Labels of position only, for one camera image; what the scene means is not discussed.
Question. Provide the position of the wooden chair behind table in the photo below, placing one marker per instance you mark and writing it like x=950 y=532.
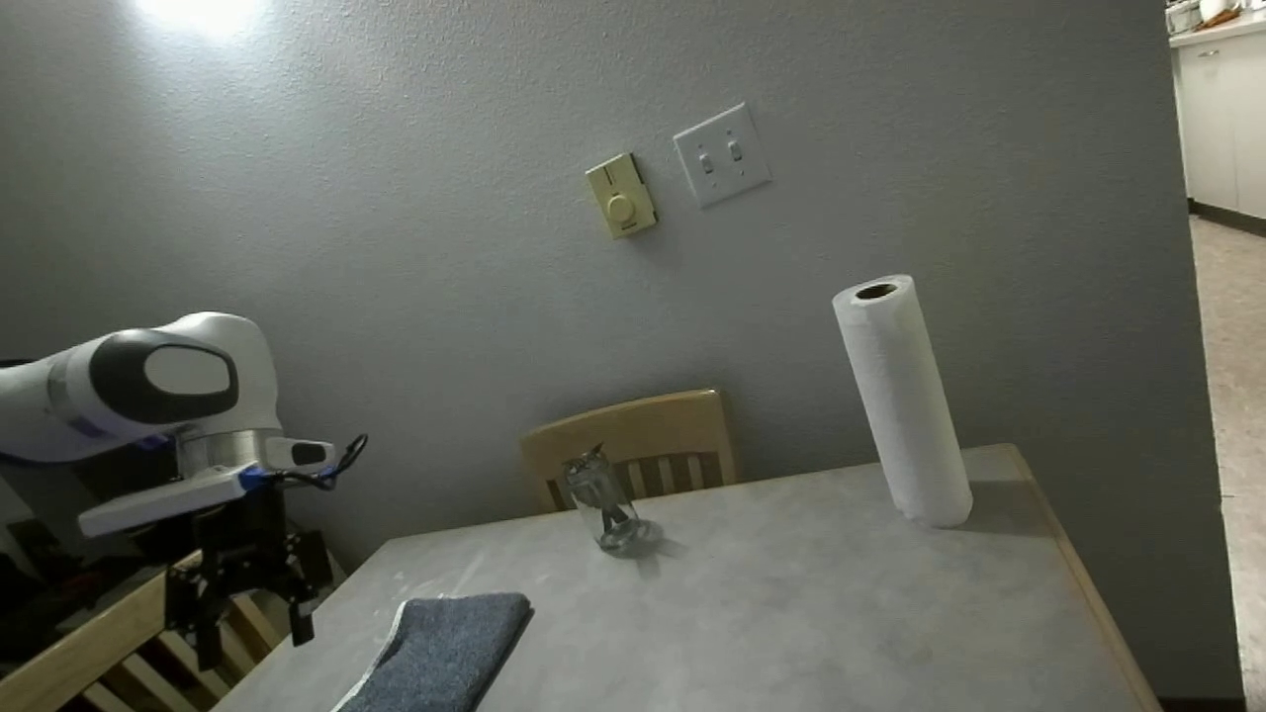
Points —
x=657 y=444

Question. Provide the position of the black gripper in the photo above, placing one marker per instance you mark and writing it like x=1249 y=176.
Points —
x=238 y=548

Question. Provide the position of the grey blue towel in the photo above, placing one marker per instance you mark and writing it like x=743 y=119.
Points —
x=441 y=653

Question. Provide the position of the white wrist camera plate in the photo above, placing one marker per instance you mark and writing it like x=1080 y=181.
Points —
x=189 y=498

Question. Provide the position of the white paper towel roll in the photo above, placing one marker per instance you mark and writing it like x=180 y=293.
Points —
x=905 y=399

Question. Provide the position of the white kitchen cabinet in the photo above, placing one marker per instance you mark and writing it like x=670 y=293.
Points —
x=1220 y=98

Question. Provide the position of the beige dimmer switch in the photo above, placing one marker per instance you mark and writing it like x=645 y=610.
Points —
x=621 y=196

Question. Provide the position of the white double light switch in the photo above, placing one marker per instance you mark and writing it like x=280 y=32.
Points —
x=723 y=158

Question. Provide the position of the wooden chair at left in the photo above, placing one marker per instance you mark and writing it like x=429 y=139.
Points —
x=129 y=657

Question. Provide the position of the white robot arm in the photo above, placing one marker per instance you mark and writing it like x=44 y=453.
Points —
x=205 y=387

